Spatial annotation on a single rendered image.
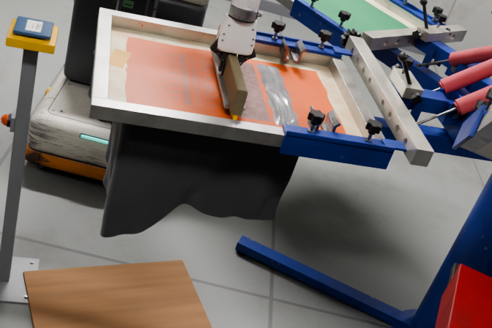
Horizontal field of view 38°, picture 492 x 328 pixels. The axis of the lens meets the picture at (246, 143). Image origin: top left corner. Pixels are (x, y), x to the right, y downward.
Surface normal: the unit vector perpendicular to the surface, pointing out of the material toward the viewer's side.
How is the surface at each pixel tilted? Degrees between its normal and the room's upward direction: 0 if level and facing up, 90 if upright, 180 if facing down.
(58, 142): 90
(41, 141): 90
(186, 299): 0
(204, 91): 0
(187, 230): 0
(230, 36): 87
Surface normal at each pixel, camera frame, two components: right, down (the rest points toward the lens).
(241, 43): 0.17, 0.55
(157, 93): 0.26, -0.82
